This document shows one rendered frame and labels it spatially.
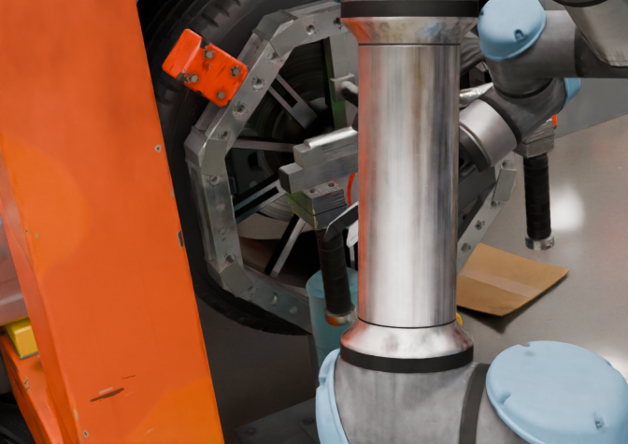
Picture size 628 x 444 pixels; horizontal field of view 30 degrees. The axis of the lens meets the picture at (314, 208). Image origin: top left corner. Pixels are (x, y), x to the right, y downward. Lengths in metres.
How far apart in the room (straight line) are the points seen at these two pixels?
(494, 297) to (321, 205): 1.59
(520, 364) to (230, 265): 0.86
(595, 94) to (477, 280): 1.11
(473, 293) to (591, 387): 2.16
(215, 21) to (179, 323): 0.61
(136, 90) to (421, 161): 0.34
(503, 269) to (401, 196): 2.27
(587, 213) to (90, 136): 2.49
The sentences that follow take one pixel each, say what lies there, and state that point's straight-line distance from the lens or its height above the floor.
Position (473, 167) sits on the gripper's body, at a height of 1.02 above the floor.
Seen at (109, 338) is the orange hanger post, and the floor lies 0.97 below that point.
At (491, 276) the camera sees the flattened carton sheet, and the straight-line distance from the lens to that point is 3.20.
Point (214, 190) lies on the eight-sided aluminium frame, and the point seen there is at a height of 0.90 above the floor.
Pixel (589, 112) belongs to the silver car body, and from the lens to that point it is 2.18.
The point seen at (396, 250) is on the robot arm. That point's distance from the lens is 0.97.
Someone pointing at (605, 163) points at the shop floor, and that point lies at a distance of 3.83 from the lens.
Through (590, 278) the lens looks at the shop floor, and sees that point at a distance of 3.19.
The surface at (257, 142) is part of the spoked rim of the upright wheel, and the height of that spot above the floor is 0.91.
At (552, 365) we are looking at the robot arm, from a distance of 1.00.
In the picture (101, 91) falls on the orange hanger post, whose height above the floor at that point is 1.24.
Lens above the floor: 1.61
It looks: 26 degrees down
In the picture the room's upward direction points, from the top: 8 degrees counter-clockwise
